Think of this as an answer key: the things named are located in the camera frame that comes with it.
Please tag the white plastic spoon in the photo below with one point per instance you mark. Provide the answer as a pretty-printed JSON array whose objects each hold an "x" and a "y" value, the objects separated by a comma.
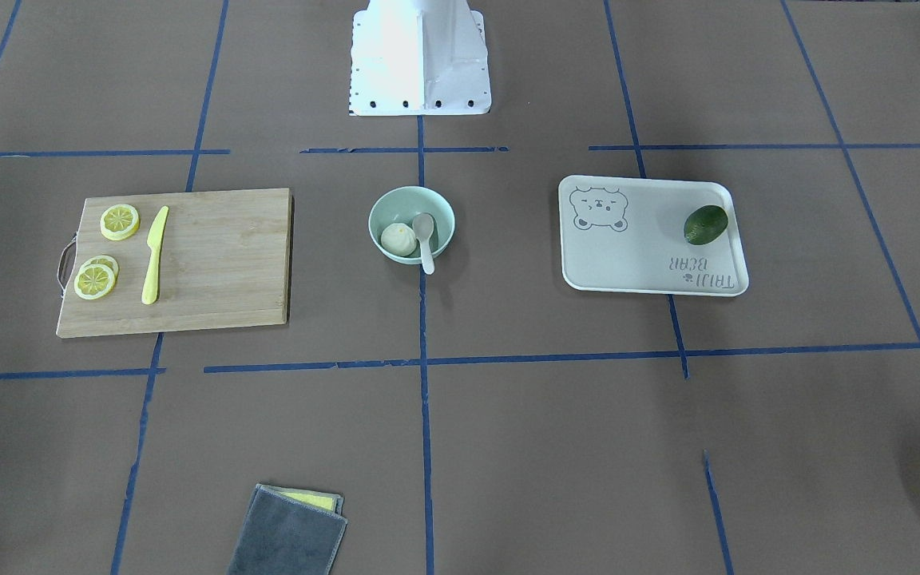
[{"x": 423, "y": 227}]

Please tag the white steamed bun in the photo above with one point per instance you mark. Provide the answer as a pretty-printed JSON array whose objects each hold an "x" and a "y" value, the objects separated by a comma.
[{"x": 399, "y": 240}]

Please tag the light green bowl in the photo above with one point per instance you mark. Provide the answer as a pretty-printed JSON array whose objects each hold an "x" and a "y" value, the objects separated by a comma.
[{"x": 401, "y": 206}]

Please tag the white bear tray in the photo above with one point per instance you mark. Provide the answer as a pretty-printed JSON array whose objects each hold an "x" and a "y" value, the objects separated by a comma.
[{"x": 627, "y": 235}]

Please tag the bamboo cutting board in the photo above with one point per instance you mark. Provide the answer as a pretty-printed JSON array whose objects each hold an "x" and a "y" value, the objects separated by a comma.
[{"x": 225, "y": 262}]

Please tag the yellow sponge cloth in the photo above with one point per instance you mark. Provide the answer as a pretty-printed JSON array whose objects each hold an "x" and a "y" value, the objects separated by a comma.
[{"x": 332, "y": 503}]

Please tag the green avocado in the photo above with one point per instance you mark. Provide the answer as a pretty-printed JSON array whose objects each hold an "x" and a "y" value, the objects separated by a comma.
[{"x": 706, "y": 224}]

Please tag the grey folded cloth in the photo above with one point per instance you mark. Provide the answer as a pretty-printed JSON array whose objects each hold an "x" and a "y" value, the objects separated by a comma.
[{"x": 283, "y": 536}]

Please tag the yellow plastic knife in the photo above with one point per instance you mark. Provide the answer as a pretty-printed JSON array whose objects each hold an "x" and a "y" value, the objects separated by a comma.
[{"x": 155, "y": 240}]

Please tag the lemon slice upper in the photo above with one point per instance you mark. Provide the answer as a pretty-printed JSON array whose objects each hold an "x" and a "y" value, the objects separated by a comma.
[{"x": 119, "y": 222}]

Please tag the lemon slice lower back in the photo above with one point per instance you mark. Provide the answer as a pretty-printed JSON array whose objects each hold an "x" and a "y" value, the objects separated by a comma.
[{"x": 104, "y": 260}]

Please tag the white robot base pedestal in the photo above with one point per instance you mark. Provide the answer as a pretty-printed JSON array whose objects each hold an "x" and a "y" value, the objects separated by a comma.
[{"x": 419, "y": 58}]

